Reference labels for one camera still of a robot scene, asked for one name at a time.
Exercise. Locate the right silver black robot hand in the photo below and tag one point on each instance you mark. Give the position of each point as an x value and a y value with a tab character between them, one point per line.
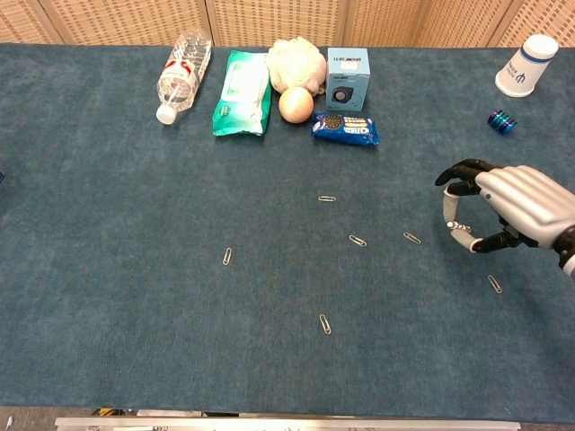
525	202

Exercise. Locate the blue purple metallic spool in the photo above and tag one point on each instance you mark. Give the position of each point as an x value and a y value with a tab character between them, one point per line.
501	120

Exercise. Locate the paperclip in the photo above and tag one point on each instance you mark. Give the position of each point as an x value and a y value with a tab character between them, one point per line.
327	198
494	284
227	256
412	238
325	324
357	240

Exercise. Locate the white paper cup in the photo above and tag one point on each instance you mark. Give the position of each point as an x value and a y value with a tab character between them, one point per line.
523	67

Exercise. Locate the blue Oreo cookie pack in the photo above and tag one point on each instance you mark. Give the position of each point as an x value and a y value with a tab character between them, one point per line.
346	129

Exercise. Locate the light blue speaker box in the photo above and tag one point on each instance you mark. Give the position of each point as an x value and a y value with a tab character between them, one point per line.
348	81

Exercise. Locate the paperclip bottom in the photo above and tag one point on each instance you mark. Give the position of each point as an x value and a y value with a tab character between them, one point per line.
325	324

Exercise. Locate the round beige ball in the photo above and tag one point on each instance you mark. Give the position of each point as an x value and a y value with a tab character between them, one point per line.
296	104

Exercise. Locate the white mesh bath sponge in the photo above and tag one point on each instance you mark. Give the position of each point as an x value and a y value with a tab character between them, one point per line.
296	65

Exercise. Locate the wicker folding screen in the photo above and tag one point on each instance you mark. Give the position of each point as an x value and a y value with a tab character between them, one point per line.
287	22

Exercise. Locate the green wet wipes pack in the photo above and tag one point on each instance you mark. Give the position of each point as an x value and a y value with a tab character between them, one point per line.
242	94

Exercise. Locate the clear plastic water bottle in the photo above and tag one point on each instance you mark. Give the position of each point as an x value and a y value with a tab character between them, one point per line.
182	76

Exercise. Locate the yellow plastic part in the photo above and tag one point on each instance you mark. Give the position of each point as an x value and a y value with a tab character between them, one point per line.
105	411

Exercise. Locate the aluminium profile rail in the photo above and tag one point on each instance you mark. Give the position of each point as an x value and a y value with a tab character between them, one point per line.
287	424

